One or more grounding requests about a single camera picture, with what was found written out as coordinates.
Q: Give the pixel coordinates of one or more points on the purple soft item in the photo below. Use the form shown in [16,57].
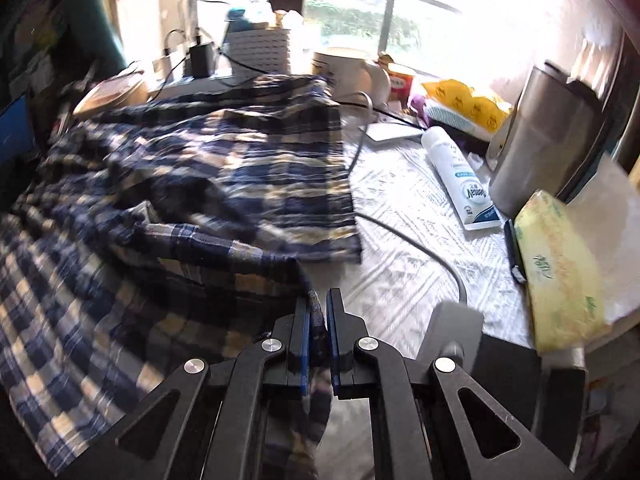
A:
[419,110]

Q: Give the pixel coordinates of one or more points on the black charger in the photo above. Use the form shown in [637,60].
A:
[201,60]

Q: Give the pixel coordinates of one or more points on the blue plaid shirt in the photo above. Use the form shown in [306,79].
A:
[200,185]

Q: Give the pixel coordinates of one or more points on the white lotion tube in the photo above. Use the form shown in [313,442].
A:
[460,180]

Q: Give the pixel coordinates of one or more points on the steel kettle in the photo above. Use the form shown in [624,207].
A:
[540,135]

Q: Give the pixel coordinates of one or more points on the white slotted basket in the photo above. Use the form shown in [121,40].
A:
[260,52]

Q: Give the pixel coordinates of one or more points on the yellow wipes pack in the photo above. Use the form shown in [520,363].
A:
[470,102]

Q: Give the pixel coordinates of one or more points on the beige round container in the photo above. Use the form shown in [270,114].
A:
[125,97]

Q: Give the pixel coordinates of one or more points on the teal board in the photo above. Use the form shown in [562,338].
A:
[92,20]

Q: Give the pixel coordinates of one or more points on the white power strip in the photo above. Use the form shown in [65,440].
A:
[190,87]

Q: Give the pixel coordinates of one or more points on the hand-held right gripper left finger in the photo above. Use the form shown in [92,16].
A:
[303,340]

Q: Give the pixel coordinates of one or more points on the white wipes pack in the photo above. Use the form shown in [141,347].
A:
[450,119]

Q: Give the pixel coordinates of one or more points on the flat white box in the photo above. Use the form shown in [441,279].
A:
[395,133]

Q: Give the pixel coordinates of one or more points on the yellow-green tissue pack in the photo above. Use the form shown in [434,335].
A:
[555,270]

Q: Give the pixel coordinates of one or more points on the black laptop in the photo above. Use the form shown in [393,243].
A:
[510,375]

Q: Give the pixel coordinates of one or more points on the red can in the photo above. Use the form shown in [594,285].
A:
[401,82]

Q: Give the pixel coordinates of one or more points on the white ceramic pot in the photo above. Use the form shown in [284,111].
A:
[350,77]

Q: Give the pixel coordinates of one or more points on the black window railing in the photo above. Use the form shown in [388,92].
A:
[387,20]

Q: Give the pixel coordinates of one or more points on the black phone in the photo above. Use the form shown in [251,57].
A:
[514,255]

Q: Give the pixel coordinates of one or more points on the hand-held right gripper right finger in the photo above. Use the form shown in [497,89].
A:
[334,340]

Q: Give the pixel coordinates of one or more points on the white plastic bag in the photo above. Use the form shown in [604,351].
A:
[600,220]

